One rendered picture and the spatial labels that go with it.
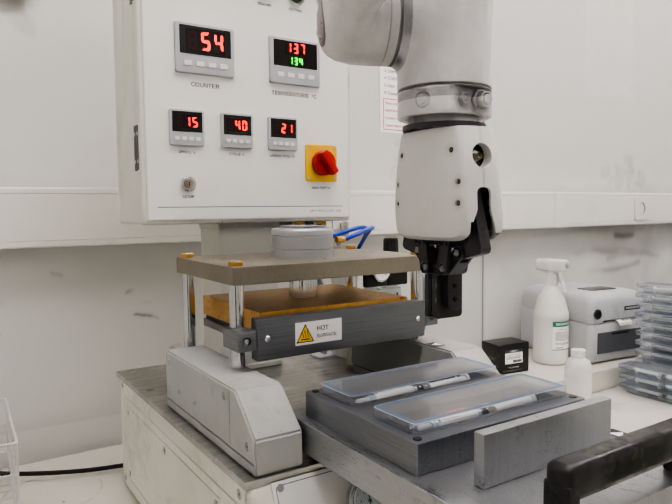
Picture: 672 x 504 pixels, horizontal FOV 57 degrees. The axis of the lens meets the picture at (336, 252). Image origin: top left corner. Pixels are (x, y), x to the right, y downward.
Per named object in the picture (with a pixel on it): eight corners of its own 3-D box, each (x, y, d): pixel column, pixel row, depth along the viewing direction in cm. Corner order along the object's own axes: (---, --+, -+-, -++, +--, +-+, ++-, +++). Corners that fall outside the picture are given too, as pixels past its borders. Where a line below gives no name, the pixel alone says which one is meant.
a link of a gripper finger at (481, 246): (510, 230, 51) (473, 270, 55) (466, 162, 55) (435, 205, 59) (500, 230, 50) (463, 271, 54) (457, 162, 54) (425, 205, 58)
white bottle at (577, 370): (589, 429, 117) (591, 353, 116) (561, 425, 119) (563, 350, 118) (592, 420, 121) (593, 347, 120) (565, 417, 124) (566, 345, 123)
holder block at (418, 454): (305, 416, 60) (305, 389, 60) (457, 382, 71) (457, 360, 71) (417, 477, 46) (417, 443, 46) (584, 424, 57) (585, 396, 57)
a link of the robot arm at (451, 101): (516, 88, 54) (515, 122, 55) (447, 103, 62) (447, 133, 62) (443, 78, 50) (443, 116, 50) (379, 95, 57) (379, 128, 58)
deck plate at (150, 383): (116, 376, 93) (115, 369, 93) (315, 346, 112) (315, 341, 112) (244, 491, 55) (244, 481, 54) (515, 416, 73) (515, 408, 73)
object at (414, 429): (414, 453, 47) (414, 425, 47) (371, 432, 52) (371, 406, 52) (568, 409, 57) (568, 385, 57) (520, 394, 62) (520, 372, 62)
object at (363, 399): (351, 422, 55) (351, 397, 54) (318, 405, 59) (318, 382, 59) (498, 387, 65) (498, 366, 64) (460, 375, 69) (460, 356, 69)
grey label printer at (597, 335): (517, 346, 167) (517, 283, 165) (570, 338, 176) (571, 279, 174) (592, 367, 145) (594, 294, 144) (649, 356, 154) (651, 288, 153)
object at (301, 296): (203, 325, 81) (201, 253, 81) (343, 309, 93) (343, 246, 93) (261, 349, 67) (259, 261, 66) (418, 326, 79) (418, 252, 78)
